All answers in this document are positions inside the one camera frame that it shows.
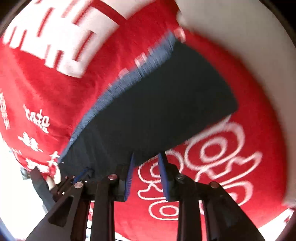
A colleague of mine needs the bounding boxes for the person's left hand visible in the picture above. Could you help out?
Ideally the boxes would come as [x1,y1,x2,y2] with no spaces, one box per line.
[46,176,56,190]

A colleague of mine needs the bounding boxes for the red blanket white characters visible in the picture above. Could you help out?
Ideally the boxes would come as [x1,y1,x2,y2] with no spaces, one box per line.
[1,1,295,240]

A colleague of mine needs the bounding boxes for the black pants grey waistband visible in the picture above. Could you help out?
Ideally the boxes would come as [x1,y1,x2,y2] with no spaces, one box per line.
[58,33,238,180]

